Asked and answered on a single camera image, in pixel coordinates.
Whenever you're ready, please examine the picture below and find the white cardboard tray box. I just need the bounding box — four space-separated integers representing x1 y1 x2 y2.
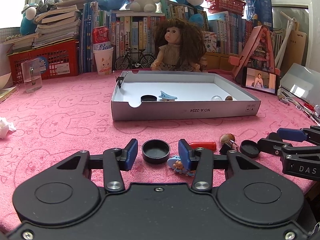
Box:
111 70 261 121

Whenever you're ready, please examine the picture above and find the black round cap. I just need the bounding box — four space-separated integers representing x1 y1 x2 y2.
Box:
140 95 157 102

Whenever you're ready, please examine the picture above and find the blue plush on left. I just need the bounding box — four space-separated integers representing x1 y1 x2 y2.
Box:
20 3 38 36

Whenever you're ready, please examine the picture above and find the blue bear hair clip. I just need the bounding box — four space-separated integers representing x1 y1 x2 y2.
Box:
167 155 195 177

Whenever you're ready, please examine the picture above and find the red plastic crate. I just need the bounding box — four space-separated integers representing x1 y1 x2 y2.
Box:
8 39 79 83

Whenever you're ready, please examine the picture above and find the black round lid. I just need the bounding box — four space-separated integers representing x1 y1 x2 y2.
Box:
142 139 170 165

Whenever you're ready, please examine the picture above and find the black binder clip on tray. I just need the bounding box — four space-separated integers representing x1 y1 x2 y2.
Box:
113 70 129 89

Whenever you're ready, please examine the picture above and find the grey lanyard strap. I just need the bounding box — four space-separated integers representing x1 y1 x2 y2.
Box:
277 86 320 127

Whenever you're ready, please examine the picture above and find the pink bunny table cloth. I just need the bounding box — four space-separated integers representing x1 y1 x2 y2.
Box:
1 73 312 232

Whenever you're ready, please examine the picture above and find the brown-haired doll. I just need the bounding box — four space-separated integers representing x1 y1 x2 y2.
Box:
151 18 206 72

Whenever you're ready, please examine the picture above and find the acorn keychain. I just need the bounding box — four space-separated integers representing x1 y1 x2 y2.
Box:
219 133 239 155

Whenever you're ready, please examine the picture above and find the red pen cap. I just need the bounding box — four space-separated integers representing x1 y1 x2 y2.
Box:
189 141 216 152

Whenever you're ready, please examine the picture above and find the stack of books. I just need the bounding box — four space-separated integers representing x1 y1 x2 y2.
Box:
3 0 97 53

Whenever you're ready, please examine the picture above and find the row of upright books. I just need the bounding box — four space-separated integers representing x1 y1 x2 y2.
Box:
79 0 287 75

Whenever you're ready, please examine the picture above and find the smartphone playing video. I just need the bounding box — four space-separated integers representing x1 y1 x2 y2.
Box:
241 67 280 95

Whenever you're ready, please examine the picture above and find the crumpled white tissue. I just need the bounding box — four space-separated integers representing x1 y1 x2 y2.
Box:
0 118 16 139

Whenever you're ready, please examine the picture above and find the clear glass cup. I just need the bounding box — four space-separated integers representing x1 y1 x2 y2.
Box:
21 58 42 93

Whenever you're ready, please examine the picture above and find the clear plastic dome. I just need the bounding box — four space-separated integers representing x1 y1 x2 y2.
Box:
211 95 222 101

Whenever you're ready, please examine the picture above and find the clear plastic folder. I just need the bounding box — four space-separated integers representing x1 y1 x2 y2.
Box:
280 63 320 105

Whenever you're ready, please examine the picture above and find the pink triangular dollhouse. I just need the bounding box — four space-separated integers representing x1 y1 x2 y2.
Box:
228 25 280 83

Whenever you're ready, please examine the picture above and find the red plastic basket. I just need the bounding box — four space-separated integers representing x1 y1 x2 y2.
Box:
205 0 246 16

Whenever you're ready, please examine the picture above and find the miniature black bicycle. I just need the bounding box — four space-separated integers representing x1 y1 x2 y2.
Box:
114 47 155 70

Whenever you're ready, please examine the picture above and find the brown acorn nut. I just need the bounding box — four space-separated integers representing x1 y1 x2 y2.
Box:
225 95 233 101

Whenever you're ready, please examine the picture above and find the red Budweiser can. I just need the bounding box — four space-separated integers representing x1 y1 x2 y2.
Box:
92 26 111 50

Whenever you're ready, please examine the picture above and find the white cat paper cup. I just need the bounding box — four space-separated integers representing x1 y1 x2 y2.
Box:
93 48 113 75

